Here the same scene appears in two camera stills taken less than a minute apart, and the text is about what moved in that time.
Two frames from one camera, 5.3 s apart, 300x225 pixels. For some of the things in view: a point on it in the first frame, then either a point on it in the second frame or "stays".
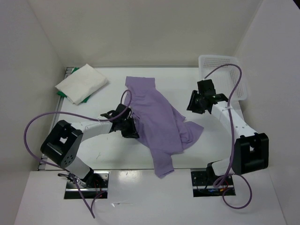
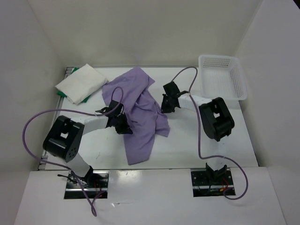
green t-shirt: (61, 94) stays
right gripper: (192, 105) -> (164, 109)
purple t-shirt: (160, 124) -> (143, 120)
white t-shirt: (82, 83) stays
